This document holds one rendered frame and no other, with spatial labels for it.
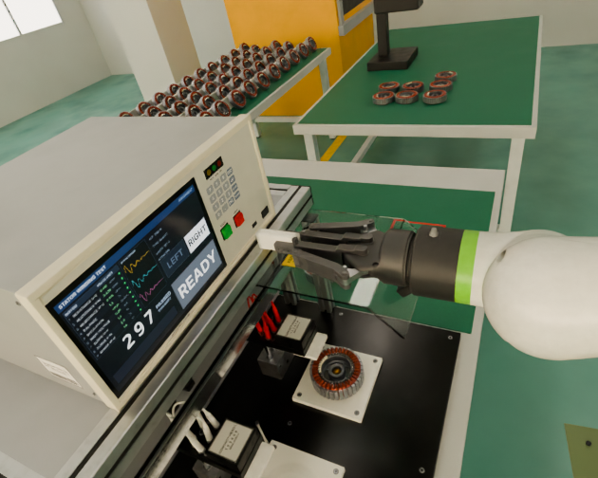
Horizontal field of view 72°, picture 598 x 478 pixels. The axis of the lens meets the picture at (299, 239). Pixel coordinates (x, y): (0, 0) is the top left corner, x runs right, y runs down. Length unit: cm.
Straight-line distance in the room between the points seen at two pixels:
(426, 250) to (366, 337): 52
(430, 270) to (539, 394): 142
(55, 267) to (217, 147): 29
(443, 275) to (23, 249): 49
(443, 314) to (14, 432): 86
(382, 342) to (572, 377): 112
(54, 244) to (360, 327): 70
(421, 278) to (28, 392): 55
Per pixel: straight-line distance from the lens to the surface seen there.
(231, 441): 75
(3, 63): 773
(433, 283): 52
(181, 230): 60
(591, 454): 95
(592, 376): 201
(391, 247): 54
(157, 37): 444
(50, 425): 65
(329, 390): 88
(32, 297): 48
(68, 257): 50
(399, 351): 98
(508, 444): 177
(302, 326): 85
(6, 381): 75
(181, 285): 62
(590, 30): 574
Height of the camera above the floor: 155
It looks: 37 degrees down
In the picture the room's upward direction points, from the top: 13 degrees counter-clockwise
